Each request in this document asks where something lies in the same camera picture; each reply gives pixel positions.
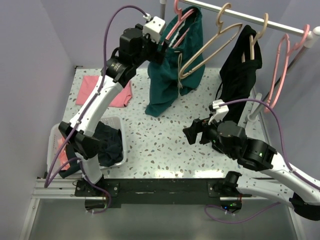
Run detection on white perforated laundry basket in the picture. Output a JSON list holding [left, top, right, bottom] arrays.
[[46, 116, 127, 170]]

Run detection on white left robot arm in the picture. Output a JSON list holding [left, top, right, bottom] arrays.
[[59, 20, 168, 196]]

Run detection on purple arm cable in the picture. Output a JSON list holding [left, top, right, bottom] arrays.
[[214, 98, 320, 191], [44, 5, 152, 188]]

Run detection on white clothes rack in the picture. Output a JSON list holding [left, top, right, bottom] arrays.
[[147, 0, 320, 123]]

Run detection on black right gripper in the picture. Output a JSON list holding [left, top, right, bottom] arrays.
[[182, 112, 235, 158]]

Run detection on green shorts with drawstring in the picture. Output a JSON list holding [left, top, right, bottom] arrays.
[[145, 6, 205, 117]]

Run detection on beige hanger with garment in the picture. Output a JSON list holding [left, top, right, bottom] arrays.
[[249, 12, 269, 60]]

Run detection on black hanging garment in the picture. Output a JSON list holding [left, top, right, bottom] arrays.
[[215, 24, 263, 125]]

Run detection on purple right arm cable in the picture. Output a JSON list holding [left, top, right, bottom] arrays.
[[214, 98, 320, 191]]

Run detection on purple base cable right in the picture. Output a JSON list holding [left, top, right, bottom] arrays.
[[204, 201, 282, 224]]

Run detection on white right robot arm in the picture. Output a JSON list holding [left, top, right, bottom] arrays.
[[183, 118, 320, 221]]

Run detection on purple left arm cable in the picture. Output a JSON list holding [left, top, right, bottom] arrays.
[[44, 5, 152, 188]]

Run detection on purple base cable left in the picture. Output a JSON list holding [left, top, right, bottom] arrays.
[[82, 174, 113, 216]]

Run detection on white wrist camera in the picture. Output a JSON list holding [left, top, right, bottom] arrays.
[[208, 99, 229, 125], [142, 14, 166, 44]]

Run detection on beige empty hanger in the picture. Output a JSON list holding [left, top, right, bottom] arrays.
[[177, 2, 244, 80]]

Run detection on pink cloth in basket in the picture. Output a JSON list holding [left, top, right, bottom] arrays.
[[57, 137, 70, 171]]

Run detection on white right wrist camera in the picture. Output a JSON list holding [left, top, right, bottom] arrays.
[[208, 99, 229, 125]]

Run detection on pink hanger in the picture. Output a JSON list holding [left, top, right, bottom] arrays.
[[165, 0, 196, 49], [265, 24, 310, 109]]

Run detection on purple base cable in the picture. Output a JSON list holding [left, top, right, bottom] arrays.
[[82, 174, 113, 216], [204, 201, 282, 224]]

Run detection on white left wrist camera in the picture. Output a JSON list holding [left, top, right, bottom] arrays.
[[142, 14, 166, 44]]

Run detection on dark navy clothes in basket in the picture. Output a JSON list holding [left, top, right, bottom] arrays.
[[59, 121, 125, 179]]

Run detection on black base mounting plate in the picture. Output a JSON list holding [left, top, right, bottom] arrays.
[[74, 178, 241, 210]]

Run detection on pink folded shirt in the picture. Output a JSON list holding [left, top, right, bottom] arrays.
[[75, 75, 133, 108]]

